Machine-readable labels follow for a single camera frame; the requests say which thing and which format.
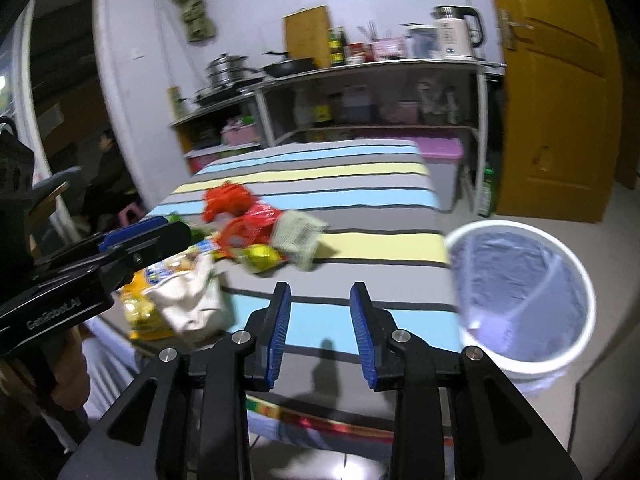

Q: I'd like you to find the white yellow snack bag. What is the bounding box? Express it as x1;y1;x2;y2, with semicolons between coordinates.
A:
118;238;233;344

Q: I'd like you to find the beige barcode packet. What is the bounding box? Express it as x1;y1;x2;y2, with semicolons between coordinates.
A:
270;210;329;271

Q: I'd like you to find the red noodle packet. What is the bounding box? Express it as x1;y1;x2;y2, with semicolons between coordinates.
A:
217;202;282;252

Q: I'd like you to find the red plastic bag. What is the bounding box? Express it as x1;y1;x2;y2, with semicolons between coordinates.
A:
202;181;256;223

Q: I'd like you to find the yellow-green candy wrapper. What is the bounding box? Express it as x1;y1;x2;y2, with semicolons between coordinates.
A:
232;244;284;274

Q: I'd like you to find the white trash bin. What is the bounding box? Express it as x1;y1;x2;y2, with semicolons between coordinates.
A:
445;220;597;398

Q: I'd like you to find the metal kitchen shelf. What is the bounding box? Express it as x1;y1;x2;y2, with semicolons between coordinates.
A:
171;58;500;212

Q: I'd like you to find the person's left hand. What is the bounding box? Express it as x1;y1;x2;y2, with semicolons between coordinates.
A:
32;327;90;412

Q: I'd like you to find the seated person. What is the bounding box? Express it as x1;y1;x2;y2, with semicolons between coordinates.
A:
82;128;138;230

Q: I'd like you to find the striped tablecloth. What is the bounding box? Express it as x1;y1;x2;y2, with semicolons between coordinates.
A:
154;139;461;453

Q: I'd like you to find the green glass bottle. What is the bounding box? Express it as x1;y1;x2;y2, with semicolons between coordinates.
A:
477;165;498;218

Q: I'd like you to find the pink basket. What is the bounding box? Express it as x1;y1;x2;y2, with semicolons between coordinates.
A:
221;120;260;146

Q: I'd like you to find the purple lid storage box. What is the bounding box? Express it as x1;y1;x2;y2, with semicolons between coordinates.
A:
413;136;464;212

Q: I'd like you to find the induction cooker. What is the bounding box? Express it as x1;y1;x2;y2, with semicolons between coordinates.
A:
193;75;264;106

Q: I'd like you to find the steel steamer pot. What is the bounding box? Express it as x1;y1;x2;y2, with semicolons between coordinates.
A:
205;53;259;88

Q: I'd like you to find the black frying pan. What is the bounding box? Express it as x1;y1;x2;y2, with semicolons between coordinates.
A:
262;51;317;78

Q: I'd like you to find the yellow wooden door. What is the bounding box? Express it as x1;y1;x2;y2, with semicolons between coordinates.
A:
494;0;623;222

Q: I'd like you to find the pink utensil holder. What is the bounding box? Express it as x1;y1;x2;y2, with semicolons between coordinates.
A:
371;37;407;61

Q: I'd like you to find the wooden cutting board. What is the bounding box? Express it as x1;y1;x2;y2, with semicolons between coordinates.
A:
282;6;332;68

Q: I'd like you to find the clear plastic container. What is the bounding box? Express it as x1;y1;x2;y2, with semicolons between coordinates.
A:
409;25;439;58

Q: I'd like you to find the white electric kettle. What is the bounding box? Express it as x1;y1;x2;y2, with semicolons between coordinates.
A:
432;4;485;61

